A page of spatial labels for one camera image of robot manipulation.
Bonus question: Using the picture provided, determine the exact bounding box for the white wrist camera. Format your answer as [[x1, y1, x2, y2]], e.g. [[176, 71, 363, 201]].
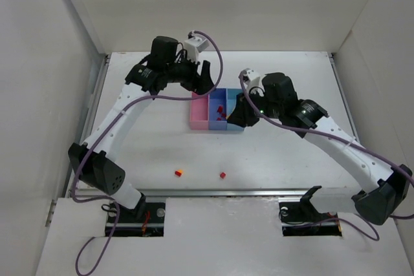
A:
[[241, 69, 262, 91], [184, 32, 210, 63]]

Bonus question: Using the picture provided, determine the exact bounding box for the red yellow orange lego stack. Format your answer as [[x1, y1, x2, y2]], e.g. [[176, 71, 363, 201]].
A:
[[174, 170, 183, 177]]

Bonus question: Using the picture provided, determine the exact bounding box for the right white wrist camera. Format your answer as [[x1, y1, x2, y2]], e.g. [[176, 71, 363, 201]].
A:
[[241, 69, 262, 91]]

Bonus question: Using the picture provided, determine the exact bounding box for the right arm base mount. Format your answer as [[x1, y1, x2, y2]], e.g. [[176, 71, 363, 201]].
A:
[[278, 186, 342, 237]]

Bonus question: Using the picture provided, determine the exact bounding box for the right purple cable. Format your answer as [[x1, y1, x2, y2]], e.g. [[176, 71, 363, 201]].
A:
[[238, 72, 414, 241]]

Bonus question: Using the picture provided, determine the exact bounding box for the metal front rail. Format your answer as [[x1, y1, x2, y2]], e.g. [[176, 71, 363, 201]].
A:
[[75, 187, 361, 200]]

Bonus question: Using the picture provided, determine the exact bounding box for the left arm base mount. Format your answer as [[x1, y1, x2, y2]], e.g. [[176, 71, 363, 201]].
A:
[[101, 200, 166, 237]]

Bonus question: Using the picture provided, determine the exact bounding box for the dark blue container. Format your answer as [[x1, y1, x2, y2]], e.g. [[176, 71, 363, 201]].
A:
[[208, 89, 227, 131]]

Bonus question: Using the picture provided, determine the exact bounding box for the pink container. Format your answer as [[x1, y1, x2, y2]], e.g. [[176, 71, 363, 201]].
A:
[[190, 96, 209, 131]]

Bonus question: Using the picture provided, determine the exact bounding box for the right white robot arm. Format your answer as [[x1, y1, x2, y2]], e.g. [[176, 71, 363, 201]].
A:
[[227, 69, 413, 226]]

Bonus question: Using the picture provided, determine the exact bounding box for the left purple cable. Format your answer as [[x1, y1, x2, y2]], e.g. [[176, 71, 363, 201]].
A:
[[71, 30, 224, 276]]

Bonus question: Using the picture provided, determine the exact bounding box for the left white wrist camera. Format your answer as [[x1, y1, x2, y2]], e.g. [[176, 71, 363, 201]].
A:
[[184, 32, 210, 63]]

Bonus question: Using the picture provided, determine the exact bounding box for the light blue container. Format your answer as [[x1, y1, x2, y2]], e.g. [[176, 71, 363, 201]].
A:
[[226, 89, 244, 131]]

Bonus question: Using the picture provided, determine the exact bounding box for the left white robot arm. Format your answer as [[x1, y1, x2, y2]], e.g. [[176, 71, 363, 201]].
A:
[[68, 30, 218, 219]]

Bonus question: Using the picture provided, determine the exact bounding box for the purple cable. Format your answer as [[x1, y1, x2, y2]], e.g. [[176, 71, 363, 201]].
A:
[[71, 30, 224, 276], [238, 72, 414, 241]]

